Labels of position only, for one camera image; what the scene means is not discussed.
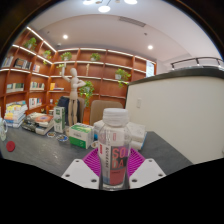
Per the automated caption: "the wooden artist mannequin figure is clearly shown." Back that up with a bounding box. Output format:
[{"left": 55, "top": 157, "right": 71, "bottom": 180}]
[{"left": 60, "top": 67, "right": 87, "bottom": 127}]

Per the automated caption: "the flat round red coaster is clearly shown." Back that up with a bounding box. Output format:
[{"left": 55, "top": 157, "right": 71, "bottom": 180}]
[{"left": 5, "top": 140, "right": 17, "bottom": 153}]

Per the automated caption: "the tall green white carton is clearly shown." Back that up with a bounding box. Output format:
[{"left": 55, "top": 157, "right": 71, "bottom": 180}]
[{"left": 53, "top": 106, "right": 66, "bottom": 134}]

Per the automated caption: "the clear plastic drink bottle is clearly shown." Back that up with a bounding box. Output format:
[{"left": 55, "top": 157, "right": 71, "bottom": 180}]
[{"left": 97, "top": 107, "right": 133, "bottom": 192}]

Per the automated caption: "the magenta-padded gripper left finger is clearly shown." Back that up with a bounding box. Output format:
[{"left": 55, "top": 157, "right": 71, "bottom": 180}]
[{"left": 61, "top": 148, "right": 102, "bottom": 190}]

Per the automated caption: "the green white box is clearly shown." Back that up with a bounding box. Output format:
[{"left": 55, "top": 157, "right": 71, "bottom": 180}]
[{"left": 68, "top": 122, "right": 95, "bottom": 150}]

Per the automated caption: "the dark curtain rail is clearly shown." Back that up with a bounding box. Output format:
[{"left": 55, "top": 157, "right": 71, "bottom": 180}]
[{"left": 170, "top": 56, "right": 224, "bottom": 70}]

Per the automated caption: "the tan chair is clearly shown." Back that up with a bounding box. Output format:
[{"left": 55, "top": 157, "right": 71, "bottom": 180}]
[{"left": 89, "top": 99, "right": 124, "bottom": 127}]

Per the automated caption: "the wooden wall shelf unit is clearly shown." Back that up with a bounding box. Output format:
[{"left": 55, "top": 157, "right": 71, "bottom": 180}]
[{"left": 0, "top": 26, "right": 158, "bottom": 126}]

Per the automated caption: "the dark blue chair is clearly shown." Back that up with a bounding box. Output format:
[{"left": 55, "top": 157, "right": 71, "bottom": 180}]
[{"left": 57, "top": 95, "right": 82, "bottom": 125}]

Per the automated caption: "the ceiling lamp with round lights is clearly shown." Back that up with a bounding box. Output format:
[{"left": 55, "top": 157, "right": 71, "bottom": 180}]
[{"left": 82, "top": 0, "right": 138, "bottom": 14}]

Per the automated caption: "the white counter with dark top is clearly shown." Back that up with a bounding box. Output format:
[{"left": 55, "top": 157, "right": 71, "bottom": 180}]
[{"left": 124, "top": 66, "right": 224, "bottom": 165}]

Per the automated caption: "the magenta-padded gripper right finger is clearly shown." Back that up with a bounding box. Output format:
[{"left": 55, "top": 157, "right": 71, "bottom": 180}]
[{"left": 127, "top": 147, "right": 167, "bottom": 190}]

